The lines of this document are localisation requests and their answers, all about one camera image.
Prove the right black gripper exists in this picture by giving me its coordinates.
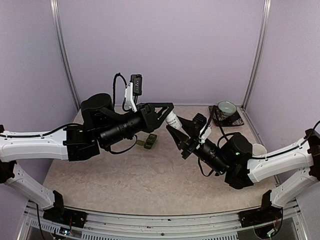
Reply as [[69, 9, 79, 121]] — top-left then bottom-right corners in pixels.
[[166, 117, 231, 176]]

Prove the white pill bottle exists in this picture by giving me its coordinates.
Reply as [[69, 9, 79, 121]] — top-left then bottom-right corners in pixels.
[[165, 111, 182, 130]]

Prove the green pill organizer box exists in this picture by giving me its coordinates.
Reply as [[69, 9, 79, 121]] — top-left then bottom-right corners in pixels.
[[136, 133, 158, 150]]

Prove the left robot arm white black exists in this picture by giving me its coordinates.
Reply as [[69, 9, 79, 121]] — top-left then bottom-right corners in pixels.
[[0, 93, 174, 223]]

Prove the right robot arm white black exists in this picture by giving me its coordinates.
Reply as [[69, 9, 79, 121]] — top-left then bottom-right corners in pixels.
[[166, 113, 320, 222]]

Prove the black patterned tray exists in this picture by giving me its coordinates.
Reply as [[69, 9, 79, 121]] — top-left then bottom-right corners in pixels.
[[208, 105, 245, 127]]

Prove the pale green bowl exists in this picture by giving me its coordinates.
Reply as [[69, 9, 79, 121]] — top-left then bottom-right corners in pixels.
[[217, 101, 237, 117]]

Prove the light blue mug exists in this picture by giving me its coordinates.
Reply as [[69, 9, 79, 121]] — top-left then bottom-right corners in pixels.
[[252, 143, 267, 157]]

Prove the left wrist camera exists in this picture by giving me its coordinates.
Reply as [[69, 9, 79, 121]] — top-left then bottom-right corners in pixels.
[[130, 74, 143, 96]]

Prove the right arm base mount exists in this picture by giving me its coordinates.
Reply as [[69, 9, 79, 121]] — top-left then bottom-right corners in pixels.
[[238, 208, 283, 228]]

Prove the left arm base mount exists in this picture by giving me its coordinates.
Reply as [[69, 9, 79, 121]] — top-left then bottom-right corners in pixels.
[[43, 207, 87, 229]]

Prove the right aluminium frame post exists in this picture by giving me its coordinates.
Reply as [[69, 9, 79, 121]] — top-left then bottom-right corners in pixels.
[[241, 0, 272, 111]]

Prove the aluminium frame post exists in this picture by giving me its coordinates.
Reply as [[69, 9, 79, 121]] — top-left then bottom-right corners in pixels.
[[49, 0, 80, 111], [241, 0, 272, 111]]

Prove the left aluminium frame post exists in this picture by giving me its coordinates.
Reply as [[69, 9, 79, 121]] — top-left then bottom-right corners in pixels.
[[49, 0, 80, 111]]

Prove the front aluminium rail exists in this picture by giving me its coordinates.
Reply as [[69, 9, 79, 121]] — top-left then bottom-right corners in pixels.
[[17, 207, 308, 240]]

